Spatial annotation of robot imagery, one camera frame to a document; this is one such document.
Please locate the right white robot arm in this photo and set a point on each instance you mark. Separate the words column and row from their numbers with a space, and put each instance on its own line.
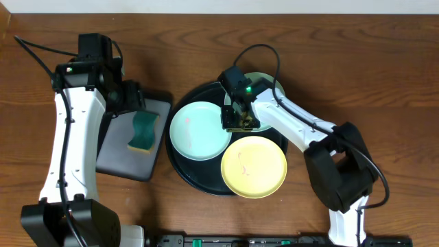
column 339, row 165

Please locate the green yellow sponge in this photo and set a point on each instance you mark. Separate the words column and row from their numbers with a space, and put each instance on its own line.
column 144, row 136

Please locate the pale green plate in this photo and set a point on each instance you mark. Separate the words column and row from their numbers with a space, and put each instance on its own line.
column 255, row 77

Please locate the round black tray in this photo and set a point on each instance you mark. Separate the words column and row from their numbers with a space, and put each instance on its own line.
column 206, row 175

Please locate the light blue plate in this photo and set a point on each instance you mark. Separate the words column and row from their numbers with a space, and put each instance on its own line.
column 196, row 131

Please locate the yellow plate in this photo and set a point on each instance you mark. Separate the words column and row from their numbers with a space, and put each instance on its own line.
column 253, row 167

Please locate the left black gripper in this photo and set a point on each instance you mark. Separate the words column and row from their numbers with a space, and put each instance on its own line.
column 136, row 97

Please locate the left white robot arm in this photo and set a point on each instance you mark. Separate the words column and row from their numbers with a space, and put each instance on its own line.
column 88, row 89

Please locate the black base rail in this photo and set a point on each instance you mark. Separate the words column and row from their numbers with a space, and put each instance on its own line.
column 312, row 241

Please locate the grey rectangular tray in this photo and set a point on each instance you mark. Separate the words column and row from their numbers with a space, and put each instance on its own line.
column 114, row 156

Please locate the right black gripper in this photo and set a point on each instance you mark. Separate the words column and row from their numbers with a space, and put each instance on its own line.
column 230, row 126

